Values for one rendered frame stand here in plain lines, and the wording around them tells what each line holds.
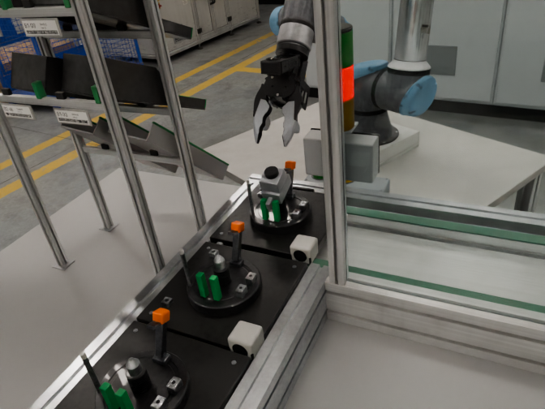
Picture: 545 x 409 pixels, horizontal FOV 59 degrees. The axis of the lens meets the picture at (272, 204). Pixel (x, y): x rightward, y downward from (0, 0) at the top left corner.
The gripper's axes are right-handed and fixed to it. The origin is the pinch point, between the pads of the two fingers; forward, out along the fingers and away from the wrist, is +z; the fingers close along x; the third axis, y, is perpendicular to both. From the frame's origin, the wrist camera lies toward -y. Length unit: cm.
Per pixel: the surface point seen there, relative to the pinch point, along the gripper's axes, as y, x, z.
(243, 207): 13.9, 10.3, 14.1
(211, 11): 428, 337, -267
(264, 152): 57, 29, -8
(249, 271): -4.2, -3.2, 27.2
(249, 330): -14.5, -10.3, 35.8
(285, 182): 7.0, -2.2, 7.8
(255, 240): 5.5, 1.6, 21.3
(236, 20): 485, 333, -284
